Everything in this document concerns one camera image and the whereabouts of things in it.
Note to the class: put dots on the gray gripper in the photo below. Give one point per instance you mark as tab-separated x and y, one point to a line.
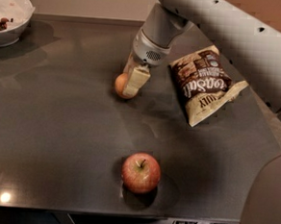
148	52

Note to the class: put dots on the brown chip bag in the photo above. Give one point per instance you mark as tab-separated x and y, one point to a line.
203	84

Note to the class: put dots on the white bowl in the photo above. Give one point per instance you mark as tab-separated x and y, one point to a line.
14	18

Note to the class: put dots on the gray robot arm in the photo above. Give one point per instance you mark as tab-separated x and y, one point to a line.
251	45

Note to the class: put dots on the red apple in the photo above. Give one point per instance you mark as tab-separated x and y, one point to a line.
140	173

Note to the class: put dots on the orange fruit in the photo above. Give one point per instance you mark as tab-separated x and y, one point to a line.
122	88

